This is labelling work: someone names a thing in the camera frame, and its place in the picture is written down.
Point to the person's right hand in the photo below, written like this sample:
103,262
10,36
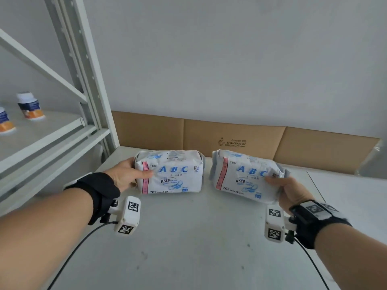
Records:
293,193

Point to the person's right forearm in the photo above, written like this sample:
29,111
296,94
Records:
353,262

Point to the white marker plate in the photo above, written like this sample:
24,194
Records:
314,208

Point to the white metal shelf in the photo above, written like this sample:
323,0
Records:
196,238
30,138

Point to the person's left hand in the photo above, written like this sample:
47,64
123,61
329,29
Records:
127,175

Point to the white ABC pack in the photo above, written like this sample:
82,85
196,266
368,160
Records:
175,178
242,181

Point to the person's left forearm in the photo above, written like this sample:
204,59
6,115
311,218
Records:
39,238

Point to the brown cardboard sheet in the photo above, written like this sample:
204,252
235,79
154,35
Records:
151,132

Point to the orange-label bottles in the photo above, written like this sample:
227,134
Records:
30,106

